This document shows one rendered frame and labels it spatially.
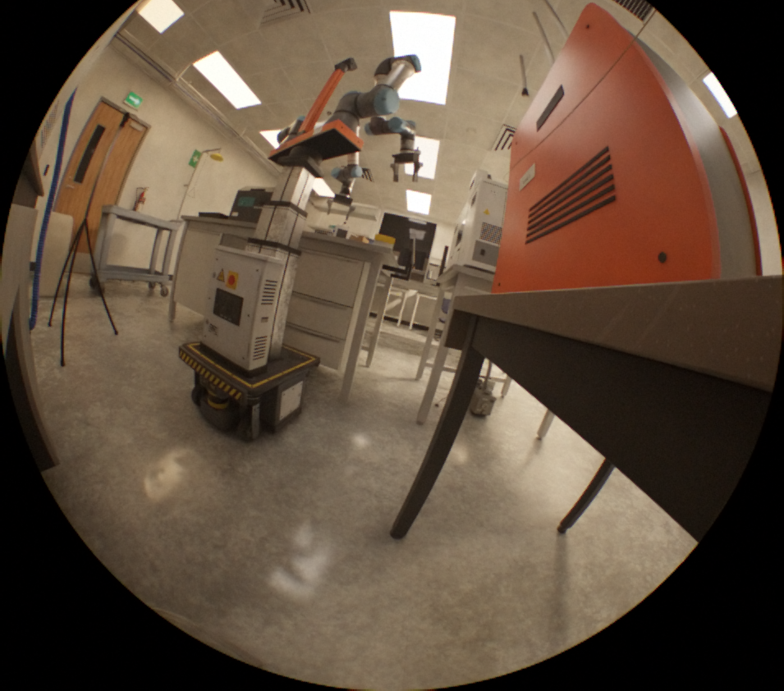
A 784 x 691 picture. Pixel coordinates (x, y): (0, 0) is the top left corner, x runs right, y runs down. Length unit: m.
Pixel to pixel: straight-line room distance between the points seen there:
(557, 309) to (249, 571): 0.75
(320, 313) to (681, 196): 1.35
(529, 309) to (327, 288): 1.19
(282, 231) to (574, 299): 0.91
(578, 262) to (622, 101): 0.18
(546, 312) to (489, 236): 1.13
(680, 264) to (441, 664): 0.75
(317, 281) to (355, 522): 1.14
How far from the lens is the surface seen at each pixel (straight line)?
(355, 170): 1.54
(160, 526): 0.81
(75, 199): 4.01
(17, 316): 0.67
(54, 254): 2.74
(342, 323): 1.29
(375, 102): 1.00
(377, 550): 0.78
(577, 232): 0.28
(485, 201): 1.36
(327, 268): 1.32
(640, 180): 0.23
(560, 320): 0.16
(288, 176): 1.06
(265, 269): 0.79
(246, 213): 1.77
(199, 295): 1.96
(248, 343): 0.84
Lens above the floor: 0.68
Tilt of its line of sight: 1 degrees down
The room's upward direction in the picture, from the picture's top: 14 degrees clockwise
